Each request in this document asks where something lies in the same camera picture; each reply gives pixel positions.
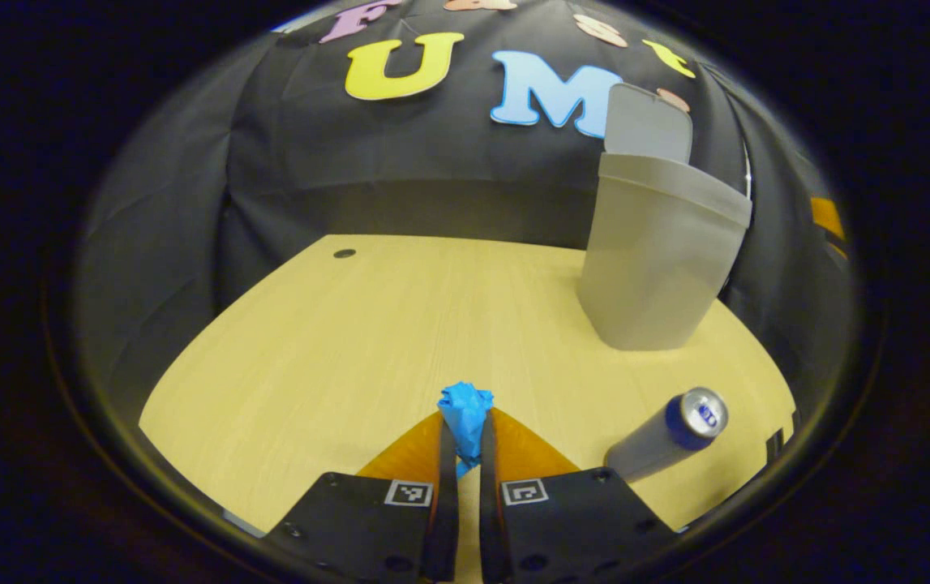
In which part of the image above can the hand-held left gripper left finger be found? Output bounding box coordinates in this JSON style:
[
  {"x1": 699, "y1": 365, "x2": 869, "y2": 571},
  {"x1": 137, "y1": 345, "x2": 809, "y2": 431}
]
[{"x1": 266, "y1": 410, "x2": 461, "y2": 584}]

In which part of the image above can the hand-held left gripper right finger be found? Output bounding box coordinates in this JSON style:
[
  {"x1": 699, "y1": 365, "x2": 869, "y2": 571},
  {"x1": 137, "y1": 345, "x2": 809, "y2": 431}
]
[{"x1": 478, "y1": 408, "x2": 680, "y2": 584}]

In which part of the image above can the blue paper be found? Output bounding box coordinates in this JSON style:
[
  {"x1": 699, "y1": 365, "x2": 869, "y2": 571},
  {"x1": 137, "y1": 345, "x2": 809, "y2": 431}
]
[{"x1": 437, "y1": 381, "x2": 495, "y2": 479}]

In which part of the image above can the grey desktop garbage bin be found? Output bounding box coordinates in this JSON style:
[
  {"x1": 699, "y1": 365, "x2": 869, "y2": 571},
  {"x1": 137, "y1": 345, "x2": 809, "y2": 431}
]
[{"x1": 578, "y1": 83, "x2": 753, "y2": 351}]

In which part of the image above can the silver blue pop can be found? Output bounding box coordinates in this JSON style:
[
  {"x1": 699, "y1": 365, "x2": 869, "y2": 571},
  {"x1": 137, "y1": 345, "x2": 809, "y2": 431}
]
[{"x1": 604, "y1": 387, "x2": 730, "y2": 483}]

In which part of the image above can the black backdrop cloth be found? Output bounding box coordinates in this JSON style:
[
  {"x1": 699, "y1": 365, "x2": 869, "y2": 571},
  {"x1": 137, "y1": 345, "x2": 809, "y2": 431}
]
[{"x1": 75, "y1": 0, "x2": 855, "y2": 423}]

